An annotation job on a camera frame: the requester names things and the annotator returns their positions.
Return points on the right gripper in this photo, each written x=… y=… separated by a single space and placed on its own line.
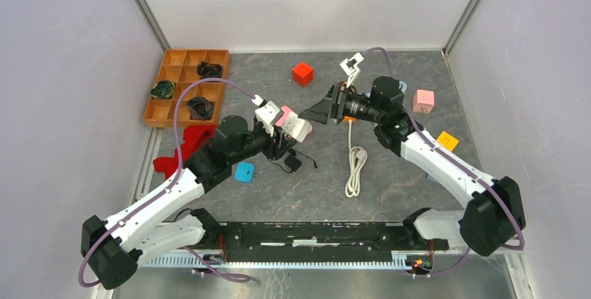
x=329 y=109

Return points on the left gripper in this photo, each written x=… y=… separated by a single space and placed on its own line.
x=275 y=150

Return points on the pink triangular power strip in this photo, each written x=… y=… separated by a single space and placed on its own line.
x=294 y=126

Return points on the red cube socket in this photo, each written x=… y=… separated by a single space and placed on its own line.
x=302 y=74

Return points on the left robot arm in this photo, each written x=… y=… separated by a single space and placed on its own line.
x=113 y=249

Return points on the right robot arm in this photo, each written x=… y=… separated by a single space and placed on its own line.
x=492 y=215

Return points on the blue plug adapter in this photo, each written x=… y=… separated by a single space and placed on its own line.
x=244 y=172

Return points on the red cloth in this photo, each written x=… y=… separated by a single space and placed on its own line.
x=194 y=137

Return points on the black coiled item bottom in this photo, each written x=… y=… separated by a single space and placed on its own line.
x=200 y=108

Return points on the black coiled item top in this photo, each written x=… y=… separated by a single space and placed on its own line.
x=209 y=70

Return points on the pink cube socket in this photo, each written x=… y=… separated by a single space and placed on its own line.
x=423 y=101

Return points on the wooden compartment tray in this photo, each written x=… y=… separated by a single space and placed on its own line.
x=180 y=66

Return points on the black green coiled item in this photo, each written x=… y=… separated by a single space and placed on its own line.
x=163 y=90

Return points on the yellow cube socket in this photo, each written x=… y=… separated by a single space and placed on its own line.
x=447 y=141

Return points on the black charger with cable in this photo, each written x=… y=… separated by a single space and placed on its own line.
x=292 y=163

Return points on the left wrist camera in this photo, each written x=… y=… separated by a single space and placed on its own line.
x=268 y=115

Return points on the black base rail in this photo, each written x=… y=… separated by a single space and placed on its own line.
x=314 y=241

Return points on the white cable duct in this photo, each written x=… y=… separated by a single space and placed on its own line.
x=187 y=260

